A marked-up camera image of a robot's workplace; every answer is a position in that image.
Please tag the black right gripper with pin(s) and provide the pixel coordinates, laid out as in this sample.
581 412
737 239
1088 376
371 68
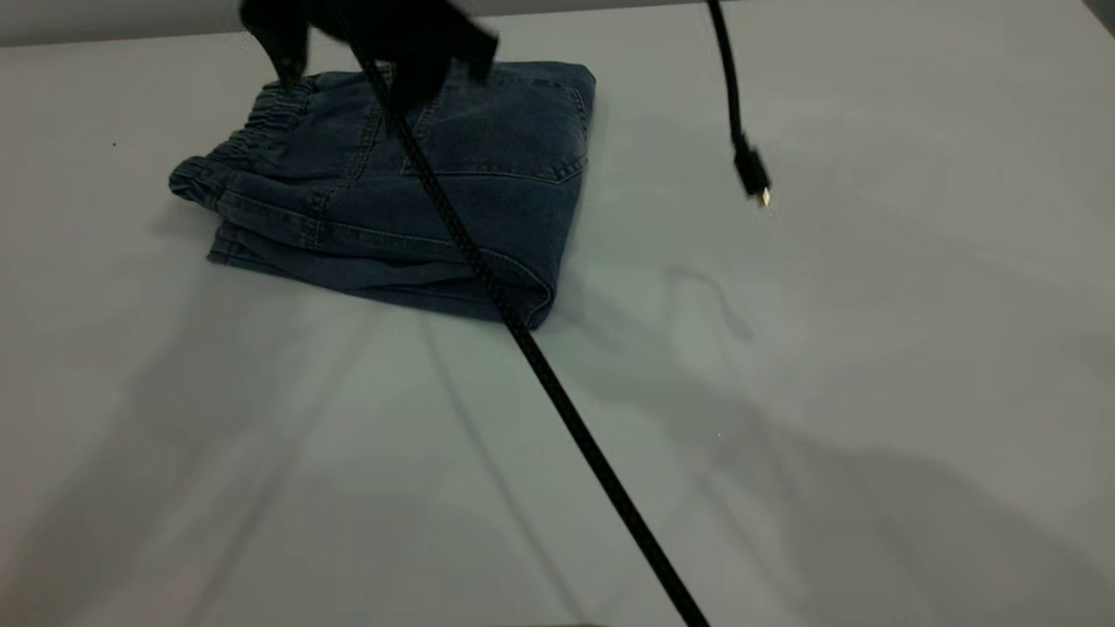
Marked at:
392 26

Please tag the blue denim jeans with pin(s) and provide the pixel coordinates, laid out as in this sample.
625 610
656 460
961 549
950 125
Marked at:
523 148

